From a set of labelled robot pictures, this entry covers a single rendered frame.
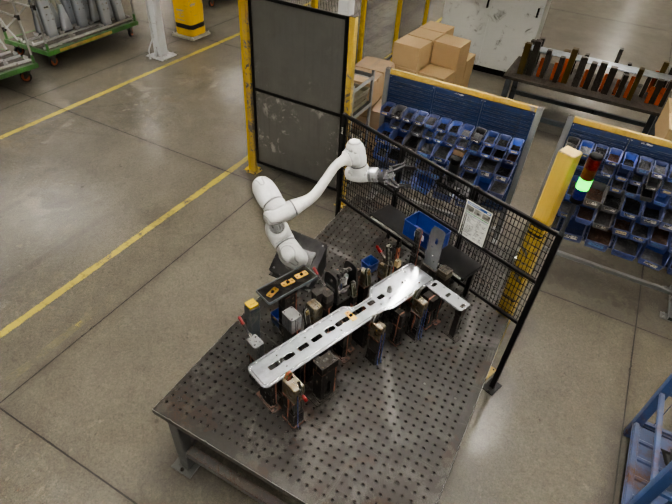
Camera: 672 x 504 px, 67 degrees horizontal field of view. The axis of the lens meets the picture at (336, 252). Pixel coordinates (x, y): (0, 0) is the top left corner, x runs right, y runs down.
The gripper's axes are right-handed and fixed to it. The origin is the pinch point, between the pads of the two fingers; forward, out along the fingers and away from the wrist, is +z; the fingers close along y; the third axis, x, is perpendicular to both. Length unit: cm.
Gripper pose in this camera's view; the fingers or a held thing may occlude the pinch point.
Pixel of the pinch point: (411, 176)
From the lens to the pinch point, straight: 304.8
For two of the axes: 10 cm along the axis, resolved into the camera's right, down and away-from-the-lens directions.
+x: -2.5, -5.4, -8.0
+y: -2.8, 8.3, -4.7
